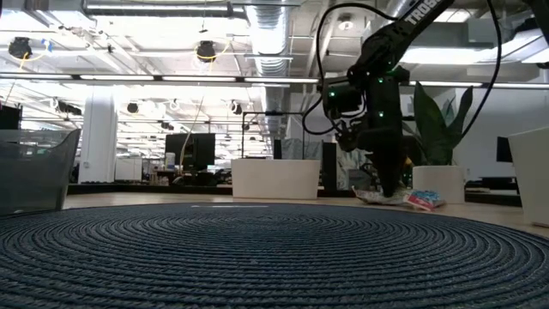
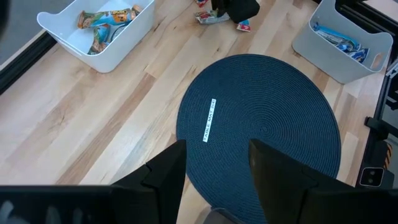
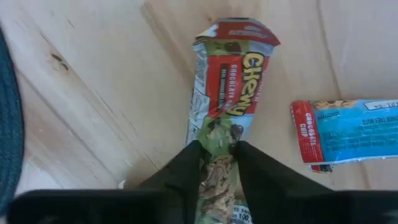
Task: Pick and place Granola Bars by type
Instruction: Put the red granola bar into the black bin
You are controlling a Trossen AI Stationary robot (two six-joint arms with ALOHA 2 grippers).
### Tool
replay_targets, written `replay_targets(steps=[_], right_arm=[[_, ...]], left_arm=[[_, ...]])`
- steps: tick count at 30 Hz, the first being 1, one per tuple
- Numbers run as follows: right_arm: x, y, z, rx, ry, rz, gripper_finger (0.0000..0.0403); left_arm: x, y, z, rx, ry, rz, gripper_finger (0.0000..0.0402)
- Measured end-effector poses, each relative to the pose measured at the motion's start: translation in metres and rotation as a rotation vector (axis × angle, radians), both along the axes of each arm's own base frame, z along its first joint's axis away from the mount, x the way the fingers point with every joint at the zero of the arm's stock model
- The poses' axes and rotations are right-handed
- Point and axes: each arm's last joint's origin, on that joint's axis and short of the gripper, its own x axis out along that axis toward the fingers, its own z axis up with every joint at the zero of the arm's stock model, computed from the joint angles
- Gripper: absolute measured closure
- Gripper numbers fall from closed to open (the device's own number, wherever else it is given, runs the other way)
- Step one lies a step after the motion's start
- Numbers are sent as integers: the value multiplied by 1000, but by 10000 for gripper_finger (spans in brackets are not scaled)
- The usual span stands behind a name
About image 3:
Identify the red chocolate chip Chewy bar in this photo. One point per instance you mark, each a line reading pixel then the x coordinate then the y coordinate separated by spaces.
pixel 230 81

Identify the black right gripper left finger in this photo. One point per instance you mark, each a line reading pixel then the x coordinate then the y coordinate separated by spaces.
pixel 155 199

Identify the blue snack bar top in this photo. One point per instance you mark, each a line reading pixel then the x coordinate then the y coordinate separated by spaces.
pixel 348 130

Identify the round dark blue woven mat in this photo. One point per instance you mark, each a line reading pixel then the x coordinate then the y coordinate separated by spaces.
pixel 9 124

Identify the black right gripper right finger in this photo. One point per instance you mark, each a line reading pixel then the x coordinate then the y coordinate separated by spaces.
pixel 295 202

